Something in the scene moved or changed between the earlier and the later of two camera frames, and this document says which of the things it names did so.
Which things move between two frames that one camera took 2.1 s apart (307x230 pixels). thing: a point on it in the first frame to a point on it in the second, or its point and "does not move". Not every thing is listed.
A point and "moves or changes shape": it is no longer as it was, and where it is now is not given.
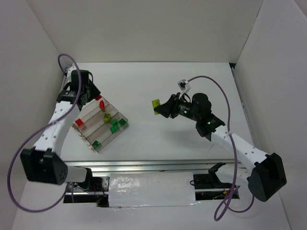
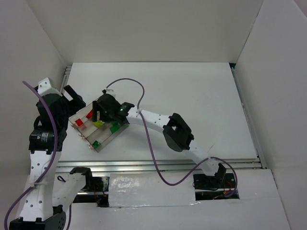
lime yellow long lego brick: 156,103 to 99,123
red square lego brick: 79,122 does not move
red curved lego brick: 98,97 moves or changes shape
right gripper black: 171,107 to 96,109
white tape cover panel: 147,189 does not move
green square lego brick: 113,128 does not move
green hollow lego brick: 96,144 does not move
